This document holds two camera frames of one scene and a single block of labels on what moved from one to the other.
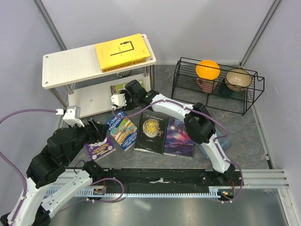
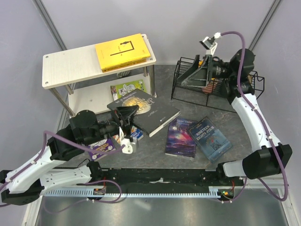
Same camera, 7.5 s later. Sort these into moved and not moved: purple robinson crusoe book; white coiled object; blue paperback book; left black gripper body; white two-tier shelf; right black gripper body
Moved: left black gripper body; right black gripper body
Not moved: purple robinson crusoe book; white coiled object; white two-tier shelf; blue paperback book
